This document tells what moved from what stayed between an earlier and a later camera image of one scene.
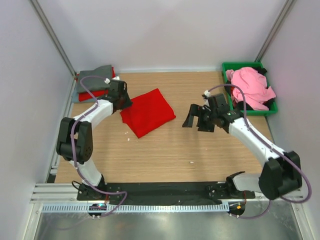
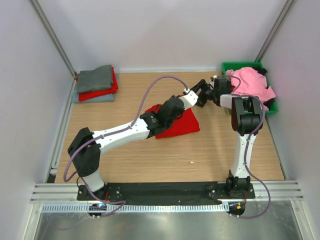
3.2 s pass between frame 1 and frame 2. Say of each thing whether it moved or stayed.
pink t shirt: stayed
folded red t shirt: stayed
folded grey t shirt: stayed
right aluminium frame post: stayed
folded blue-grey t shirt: stayed
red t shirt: moved
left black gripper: moved
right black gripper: moved
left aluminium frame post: stayed
